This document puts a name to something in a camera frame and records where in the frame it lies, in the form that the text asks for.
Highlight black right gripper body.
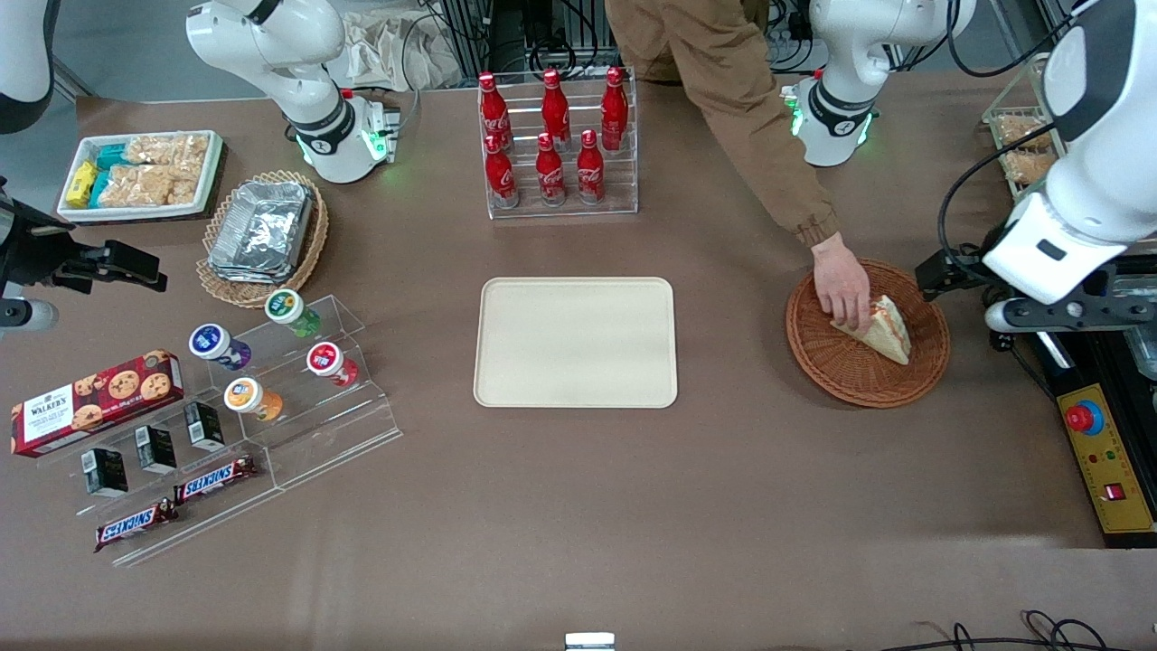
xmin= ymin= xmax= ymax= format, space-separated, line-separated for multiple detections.
xmin=0 ymin=197 xmax=77 ymax=294

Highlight triangular sandwich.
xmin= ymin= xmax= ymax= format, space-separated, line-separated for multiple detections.
xmin=830 ymin=295 xmax=913 ymax=367

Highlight brown sleeved person forearm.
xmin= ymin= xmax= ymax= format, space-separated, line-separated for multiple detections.
xmin=604 ymin=0 xmax=843 ymax=250

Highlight white rectangular snack tray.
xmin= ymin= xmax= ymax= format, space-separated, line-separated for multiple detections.
xmin=56 ymin=129 xmax=225 ymax=223

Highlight round brown wicker basket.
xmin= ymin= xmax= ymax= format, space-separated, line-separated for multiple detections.
xmin=785 ymin=259 xmax=952 ymax=410

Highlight light oval wicker basket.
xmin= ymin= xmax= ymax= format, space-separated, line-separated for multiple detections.
xmin=196 ymin=170 xmax=329 ymax=309

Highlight beige plastic serving tray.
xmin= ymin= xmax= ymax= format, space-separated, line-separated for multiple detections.
xmin=474 ymin=277 xmax=679 ymax=410

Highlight bare person hand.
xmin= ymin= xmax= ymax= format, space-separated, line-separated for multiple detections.
xmin=811 ymin=231 xmax=874 ymax=335

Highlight yellow snack packet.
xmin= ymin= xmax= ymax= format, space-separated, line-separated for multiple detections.
xmin=65 ymin=161 xmax=99 ymax=209

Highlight bagged fried snack pack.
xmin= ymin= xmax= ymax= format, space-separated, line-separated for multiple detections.
xmin=1003 ymin=149 xmax=1060 ymax=187
xmin=994 ymin=113 xmax=1055 ymax=151

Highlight purple lidded cup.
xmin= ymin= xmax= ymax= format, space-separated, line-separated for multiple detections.
xmin=188 ymin=324 xmax=252 ymax=373

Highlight black metal appliance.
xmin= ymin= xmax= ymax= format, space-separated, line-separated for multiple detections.
xmin=1030 ymin=253 xmax=1157 ymax=550

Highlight red Walkers cookie box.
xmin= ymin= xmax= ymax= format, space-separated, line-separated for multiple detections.
xmin=11 ymin=350 xmax=184 ymax=459

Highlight stack of foil trays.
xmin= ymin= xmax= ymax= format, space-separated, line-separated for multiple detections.
xmin=208 ymin=181 xmax=315 ymax=285

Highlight steel appliance pan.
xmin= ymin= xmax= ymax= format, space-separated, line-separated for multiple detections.
xmin=1124 ymin=321 xmax=1157 ymax=382

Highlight green lidded cup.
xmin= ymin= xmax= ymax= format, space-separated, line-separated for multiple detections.
xmin=265 ymin=289 xmax=322 ymax=339

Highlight orange lidded cup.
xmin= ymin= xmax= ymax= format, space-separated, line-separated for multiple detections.
xmin=223 ymin=377 xmax=284 ymax=424

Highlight small black carton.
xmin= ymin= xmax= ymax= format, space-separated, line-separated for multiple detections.
xmin=135 ymin=425 xmax=178 ymax=476
xmin=183 ymin=401 xmax=225 ymax=454
xmin=81 ymin=448 xmax=129 ymax=499

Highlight red lidded cup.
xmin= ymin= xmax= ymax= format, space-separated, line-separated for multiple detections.
xmin=306 ymin=342 xmax=360 ymax=389

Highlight yellow control panel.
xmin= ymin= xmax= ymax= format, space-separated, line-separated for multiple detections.
xmin=1058 ymin=384 xmax=1157 ymax=536

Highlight Snickers chocolate bar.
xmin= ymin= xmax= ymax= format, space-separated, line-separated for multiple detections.
xmin=94 ymin=498 xmax=179 ymax=553
xmin=174 ymin=455 xmax=258 ymax=505

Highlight clear acrylic snack riser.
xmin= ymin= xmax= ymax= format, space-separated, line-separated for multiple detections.
xmin=36 ymin=396 xmax=281 ymax=570

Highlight clear acrylic cup riser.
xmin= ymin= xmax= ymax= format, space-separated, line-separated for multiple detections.
xmin=217 ymin=294 xmax=404 ymax=490

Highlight crumpled beige bag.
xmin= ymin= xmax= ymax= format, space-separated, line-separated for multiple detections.
xmin=339 ymin=7 xmax=464 ymax=91

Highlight red cola bottle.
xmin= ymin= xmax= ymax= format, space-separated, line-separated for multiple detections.
xmin=478 ymin=72 xmax=513 ymax=151
xmin=541 ymin=69 xmax=572 ymax=146
xmin=576 ymin=130 xmax=606 ymax=206
xmin=601 ymin=67 xmax=629 ymax=152
xmin=484 ymin=136 xmax=521 ymax=210
xmin=535 ymin=133 xmax=567 ymax=208

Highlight clear acrylic bottle rack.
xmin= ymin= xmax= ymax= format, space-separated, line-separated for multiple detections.
xmin=476 ymin=65 xmax=639 ymax=221

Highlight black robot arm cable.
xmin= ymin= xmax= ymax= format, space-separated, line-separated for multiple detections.
xmin=936 ymin=122 xmax=1060 ymax=272

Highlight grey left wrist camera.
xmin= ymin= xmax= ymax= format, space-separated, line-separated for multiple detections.
xmin=984 ymin=293 xmax=1157 ymax=335

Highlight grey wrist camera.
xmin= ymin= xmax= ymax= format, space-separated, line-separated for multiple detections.
xmin=0 ymin=298 xmax=61 ymax=334
xmin=984 ymin=293 xmax=1157 ymax=335

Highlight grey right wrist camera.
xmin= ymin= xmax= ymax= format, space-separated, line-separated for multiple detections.
xmin=0 ymin=298 xmax=61 ymax=334

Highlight black power cable with plug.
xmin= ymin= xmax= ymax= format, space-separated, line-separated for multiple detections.
xmin=989 ymin=330 xmax=1057 ymax=400

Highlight white wire shelf rack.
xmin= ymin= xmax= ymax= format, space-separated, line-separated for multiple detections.
xmin=983 ymin=54 xmax=1060 ymax=202

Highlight black floor cables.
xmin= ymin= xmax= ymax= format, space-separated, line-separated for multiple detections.
xmin=850 ymin=610 xmax=1135 ymax=651

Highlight dark equipment rack with cables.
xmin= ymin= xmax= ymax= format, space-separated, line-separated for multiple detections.
xmin=434 ymin=0 xmax=634 ymax=84

